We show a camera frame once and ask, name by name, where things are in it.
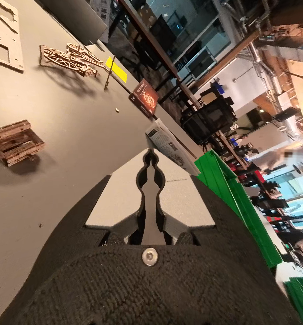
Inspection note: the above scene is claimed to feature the yellow tape patch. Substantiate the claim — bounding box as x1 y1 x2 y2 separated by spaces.
105 56 128 83

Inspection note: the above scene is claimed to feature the wooden block frame assembly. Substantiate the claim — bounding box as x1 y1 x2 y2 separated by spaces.
0 119 46 167

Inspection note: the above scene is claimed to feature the dark printed model box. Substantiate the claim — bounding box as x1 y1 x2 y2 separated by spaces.
128 78 159 118

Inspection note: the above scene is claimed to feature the wooden bicycle model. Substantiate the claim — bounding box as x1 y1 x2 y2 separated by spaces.
39 43 107 79

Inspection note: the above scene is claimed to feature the thin wooden rod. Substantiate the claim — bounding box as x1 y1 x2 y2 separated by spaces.
104 55 116 91

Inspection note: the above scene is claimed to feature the printed instruction leaflet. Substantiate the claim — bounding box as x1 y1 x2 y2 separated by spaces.
145 118 201 176

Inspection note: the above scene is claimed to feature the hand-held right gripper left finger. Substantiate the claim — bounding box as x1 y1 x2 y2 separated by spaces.
85 148 152 245

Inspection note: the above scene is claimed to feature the green plastic bin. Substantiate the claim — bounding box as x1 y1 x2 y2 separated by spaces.
284 276 303 325
194 149 283 269

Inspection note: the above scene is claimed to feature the black equipment cart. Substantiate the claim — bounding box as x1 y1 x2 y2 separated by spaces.
180 96 238 146

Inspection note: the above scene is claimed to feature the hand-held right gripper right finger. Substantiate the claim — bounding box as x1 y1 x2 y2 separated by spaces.
153 148 216 244

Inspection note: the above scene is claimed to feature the grey partition panel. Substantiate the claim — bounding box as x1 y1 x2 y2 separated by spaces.
38 0 109 46

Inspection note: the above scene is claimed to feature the wooden sheet with rectangular cutouts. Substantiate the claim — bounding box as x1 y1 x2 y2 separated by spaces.
0 0 25 73

